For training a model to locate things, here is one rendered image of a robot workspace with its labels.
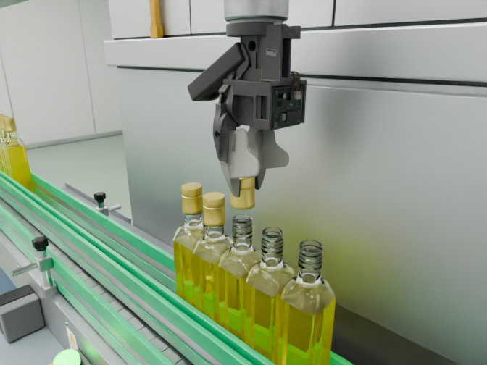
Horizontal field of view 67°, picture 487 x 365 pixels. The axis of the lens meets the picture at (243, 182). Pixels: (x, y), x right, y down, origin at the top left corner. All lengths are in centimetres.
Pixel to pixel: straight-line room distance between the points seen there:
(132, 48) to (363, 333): 76
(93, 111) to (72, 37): 117
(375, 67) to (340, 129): 9
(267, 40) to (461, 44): 21
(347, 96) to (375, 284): 27
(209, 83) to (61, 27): 613
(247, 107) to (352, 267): 30
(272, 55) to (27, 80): 605
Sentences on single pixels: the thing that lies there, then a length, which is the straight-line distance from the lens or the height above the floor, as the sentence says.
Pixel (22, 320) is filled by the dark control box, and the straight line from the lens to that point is 102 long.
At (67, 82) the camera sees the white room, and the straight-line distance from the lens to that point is 659.
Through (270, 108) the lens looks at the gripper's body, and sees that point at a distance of 42.
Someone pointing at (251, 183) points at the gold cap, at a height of 120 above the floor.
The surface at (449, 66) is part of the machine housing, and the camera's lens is 49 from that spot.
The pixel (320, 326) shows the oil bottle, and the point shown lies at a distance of 51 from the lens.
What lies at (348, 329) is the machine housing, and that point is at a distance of 71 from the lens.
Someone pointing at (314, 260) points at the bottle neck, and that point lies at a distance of 46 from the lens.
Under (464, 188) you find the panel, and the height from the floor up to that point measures 122.
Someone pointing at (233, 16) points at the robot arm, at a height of 140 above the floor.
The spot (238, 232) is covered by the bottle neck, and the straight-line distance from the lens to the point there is 53.
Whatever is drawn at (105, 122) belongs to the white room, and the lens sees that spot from 688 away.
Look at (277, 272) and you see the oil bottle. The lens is 51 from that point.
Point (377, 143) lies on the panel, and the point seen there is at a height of 125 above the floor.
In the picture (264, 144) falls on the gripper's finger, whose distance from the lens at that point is 50.
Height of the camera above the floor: 136
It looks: 19 degrees down
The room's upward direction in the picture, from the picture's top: straight up
